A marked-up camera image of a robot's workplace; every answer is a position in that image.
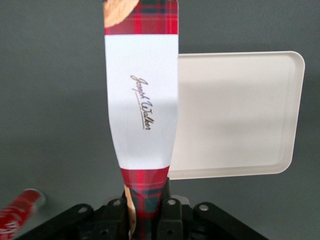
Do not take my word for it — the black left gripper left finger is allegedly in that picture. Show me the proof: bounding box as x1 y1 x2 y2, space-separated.
14 189 132 240

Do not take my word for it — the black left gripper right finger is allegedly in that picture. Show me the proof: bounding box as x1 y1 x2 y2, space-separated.
156 176 272 240

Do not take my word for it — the red tartan cookie box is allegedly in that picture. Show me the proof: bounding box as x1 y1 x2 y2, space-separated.
102 0 180 240

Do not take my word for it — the cream plastic tray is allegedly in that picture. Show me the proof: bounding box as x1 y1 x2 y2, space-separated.
168 50 306 181

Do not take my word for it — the red soda bottle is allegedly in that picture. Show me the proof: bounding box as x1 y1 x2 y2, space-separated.
0 188 47 240

